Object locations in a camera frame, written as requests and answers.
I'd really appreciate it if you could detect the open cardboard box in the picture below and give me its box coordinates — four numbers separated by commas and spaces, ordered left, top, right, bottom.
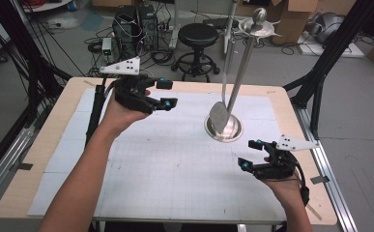
267, 0, 320, 46

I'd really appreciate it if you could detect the grey tape piece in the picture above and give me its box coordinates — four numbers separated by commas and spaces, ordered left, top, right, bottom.
309, 175, 331, 186
14, 162, 35, 171

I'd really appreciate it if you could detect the black metal frame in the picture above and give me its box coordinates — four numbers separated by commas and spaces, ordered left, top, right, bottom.
283, 0, 374, 140
0, 0, 73, 185

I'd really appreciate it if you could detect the metal utensil stand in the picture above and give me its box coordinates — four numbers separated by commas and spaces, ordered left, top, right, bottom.
203, 7, 284, 143

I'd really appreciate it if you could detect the aluminium rail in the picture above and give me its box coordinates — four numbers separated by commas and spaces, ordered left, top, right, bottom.
292, 104, 360, 232
0, 105, 45, 212

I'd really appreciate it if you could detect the white grid mat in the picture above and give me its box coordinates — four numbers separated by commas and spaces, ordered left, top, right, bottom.
26, 88, 289, 224

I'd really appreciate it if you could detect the black computer tower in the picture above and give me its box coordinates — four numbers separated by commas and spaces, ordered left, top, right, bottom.
138, 4, 160, 51
111, 14, 144, 61

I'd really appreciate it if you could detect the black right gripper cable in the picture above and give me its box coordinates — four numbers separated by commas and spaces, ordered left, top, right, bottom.
291, 159, 311, 207

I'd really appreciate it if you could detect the small white electronic box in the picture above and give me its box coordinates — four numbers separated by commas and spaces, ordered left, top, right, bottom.
101, 37, 113, 56

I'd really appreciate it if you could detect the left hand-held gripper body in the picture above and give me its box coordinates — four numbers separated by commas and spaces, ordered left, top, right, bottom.
99, 56, 158, 115

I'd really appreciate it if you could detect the white stand post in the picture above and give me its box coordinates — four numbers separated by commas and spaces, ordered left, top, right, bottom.
222, 0, 238, 62
169, 0, 181, 50

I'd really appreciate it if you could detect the grey round machine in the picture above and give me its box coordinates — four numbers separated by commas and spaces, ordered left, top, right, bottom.
309, 12, 345, 44

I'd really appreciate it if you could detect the person's left hand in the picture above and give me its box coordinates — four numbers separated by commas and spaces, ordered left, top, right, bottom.
101, 89, 152, 133

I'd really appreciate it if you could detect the black round stool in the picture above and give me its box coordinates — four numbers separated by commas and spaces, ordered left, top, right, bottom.
170, 22, 221, 83

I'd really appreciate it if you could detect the white flat platform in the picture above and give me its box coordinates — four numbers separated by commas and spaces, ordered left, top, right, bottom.
296, 31, 366, 59

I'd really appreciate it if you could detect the person's right hand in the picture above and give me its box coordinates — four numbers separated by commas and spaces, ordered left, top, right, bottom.
261, 156, 304, 202

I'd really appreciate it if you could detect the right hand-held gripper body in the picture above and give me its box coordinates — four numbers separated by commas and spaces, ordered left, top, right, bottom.
252, 133, 321, 182

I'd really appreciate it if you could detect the metal spatula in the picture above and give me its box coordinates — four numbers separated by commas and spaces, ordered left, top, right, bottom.
209, 33, 238, 136

